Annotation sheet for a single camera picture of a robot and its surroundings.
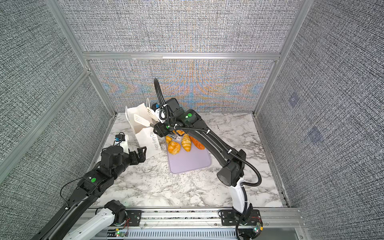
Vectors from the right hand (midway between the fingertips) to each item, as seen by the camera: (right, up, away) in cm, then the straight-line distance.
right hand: (159, 126), depth 76 cm
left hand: (-9, -11, -2) cm, 14 cm away
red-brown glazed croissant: (+21, -11, +22) cm, 32 cm away
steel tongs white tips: (-5, +2, -5) cm, 7 cm away
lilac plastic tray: (+14, -21, +17) cm, 30 cm away
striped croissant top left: (+1, -9, +25) cm, 26 cm away
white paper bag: (-8, -5, +5) cm, 11 cm away
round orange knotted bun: (+5, -13, +19) cm, 24 cm away
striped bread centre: (+13, -10, +22) cm, 28 cm away
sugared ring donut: (+12, -3, -9) cm, 15 cm away
